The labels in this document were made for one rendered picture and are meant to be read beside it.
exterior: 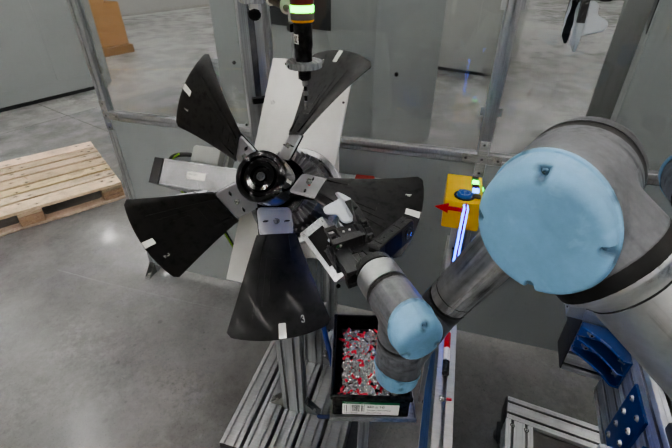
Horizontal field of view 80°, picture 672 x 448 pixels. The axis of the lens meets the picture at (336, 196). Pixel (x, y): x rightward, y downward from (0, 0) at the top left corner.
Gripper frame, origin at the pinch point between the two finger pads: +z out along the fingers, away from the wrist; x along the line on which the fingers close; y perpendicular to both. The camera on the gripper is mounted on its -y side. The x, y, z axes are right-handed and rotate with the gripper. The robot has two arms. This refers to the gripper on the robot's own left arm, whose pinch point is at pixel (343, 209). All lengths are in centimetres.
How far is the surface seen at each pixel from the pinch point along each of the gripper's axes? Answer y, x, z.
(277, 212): 12.3, 4.2, 12.0
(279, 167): 9.8, -7.3, 11.6
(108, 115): 65, 13, 143
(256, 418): 36, 107, 28
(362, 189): -6.9, 0.5, 5.8
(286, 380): 21, 91, 29
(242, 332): 27.0, 19.4, -5.2
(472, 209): -38.1, 16.8, 5.5
